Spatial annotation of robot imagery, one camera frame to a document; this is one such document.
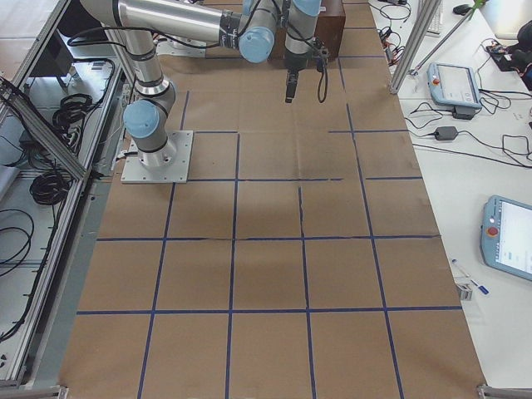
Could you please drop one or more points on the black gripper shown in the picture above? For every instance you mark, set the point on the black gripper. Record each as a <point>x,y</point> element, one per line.
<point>296,62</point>

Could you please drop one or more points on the dark wooden drawer cabinet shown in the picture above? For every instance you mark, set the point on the dark wooden drawer cabinet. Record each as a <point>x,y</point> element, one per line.
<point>329,29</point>

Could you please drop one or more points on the far teach pendant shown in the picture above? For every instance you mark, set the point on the far teach pendant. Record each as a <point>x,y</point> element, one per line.
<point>453,85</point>

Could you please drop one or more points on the teach pendant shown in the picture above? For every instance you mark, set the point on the teach pendant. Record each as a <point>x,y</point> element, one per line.
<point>505,238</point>
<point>453,85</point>

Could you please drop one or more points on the black power adapter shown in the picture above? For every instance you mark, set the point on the black power adapter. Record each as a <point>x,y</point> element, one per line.
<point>445,133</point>

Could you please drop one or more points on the near teach pendant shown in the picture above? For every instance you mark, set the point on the near teach pendant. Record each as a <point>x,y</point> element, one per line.
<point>505,238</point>

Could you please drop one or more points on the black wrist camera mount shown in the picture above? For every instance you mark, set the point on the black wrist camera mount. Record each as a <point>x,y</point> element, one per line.
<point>320,54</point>

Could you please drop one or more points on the aluminium frame post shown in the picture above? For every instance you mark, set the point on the aluminium frame post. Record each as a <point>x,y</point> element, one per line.
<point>428,10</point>

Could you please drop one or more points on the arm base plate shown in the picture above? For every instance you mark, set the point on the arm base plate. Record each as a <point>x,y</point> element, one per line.
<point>171,164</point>

